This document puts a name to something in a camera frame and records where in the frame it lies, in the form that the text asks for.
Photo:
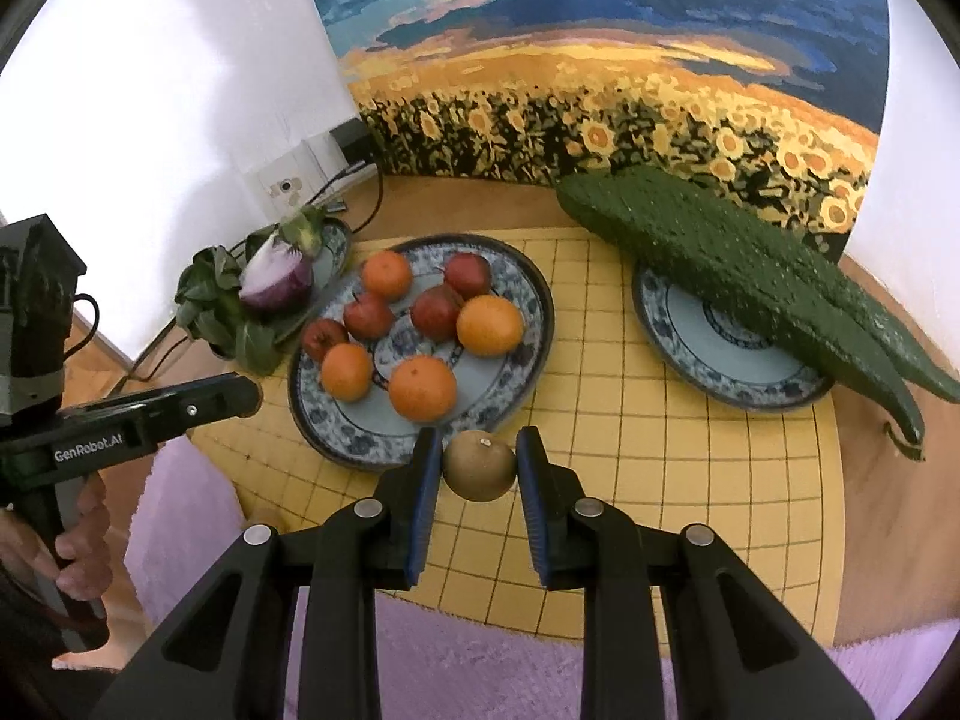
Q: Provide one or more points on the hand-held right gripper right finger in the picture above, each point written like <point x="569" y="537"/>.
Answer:
<point x="531" y="510"/>

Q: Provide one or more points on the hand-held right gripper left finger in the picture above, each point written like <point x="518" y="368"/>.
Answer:
<point x="426" y="510"/>

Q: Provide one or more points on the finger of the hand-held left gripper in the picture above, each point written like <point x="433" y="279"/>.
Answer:
<point x="217" y="399"/>

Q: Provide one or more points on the brown kiwi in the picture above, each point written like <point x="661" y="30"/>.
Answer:
<point x="480" y="465"/>

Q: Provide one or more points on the large blue patterned plate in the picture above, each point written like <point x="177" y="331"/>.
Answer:
<point x="487" y="409"/>

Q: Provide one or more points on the small red apple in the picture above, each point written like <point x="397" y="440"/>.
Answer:
<point x="324" y="339"/>
<point x="367" y="315"/>
<point x="467" y="274"/>

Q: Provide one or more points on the orange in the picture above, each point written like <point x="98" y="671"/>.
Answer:
<point x="422" y="388"/>
<point x="387" y="272"/>
<point x="346" y="371"/>
<point x="490" y="325"/>

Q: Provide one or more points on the large red apple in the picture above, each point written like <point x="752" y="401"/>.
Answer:
<point x="436" y="311"/>

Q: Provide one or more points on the person's left hand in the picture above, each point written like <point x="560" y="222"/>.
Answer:
<point x="86" y="555"/>

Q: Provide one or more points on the green bok choy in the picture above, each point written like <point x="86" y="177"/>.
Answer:
<point x="210" y="300"/>

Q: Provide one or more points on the sliced red onion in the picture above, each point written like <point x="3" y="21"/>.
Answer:
<point x="276" y="277"/>

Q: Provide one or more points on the yellow grid mat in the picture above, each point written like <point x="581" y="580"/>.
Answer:
<point x="675" y="510"/>

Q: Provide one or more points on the purple towel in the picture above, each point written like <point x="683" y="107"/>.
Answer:
<point x="465" y="660"/>

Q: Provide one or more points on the dark blue patterned plate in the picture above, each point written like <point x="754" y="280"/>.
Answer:
<point x="334" y="251"/>

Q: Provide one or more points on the small blue patterned plate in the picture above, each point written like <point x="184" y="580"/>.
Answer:
<point x="712" y="360"/>

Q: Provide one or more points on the black power adapter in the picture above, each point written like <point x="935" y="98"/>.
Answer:
<point x="352" y="136"/>

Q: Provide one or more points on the green cucumber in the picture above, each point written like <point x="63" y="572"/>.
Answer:
<point x="712" y="255"/>
<point x="900" y="345"/>

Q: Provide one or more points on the sunflower field painting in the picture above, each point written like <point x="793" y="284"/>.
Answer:
<point x="600" y="52"/>

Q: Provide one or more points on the white wall socket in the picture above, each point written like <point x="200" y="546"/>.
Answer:
<point x="285" y="184"/>

